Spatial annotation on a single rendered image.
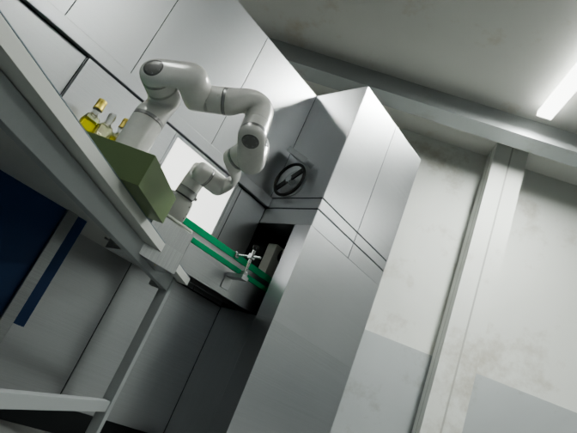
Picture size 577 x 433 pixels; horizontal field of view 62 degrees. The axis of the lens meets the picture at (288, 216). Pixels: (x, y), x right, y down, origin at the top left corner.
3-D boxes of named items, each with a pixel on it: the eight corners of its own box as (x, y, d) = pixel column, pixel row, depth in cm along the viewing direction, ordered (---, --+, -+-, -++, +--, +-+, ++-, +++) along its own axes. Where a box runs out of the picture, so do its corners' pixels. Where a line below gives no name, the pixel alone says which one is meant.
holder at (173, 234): (144, 249, 189) (153, 232, 192) (184, 254, 170) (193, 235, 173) (108, 228, 178) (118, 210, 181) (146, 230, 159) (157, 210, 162)
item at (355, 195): (328, 278, 305) (372, 162, 337) (379, 285, 279) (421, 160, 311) (258, 222, 261) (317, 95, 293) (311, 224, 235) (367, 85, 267)
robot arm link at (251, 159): (216, 125, 160) (203, 155, 150) (261, 94, 147) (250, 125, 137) (251, 156, 168) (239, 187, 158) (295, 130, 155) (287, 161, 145)
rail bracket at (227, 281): (224, 289, 221) (244, 246, 229) (248, 295, 209) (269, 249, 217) (217, 285, 218) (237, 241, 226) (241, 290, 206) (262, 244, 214)
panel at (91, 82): (206, 242, 236) (234, 185, 248) (209, 242, 234) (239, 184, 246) (39, 126, 180) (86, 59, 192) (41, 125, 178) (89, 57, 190)
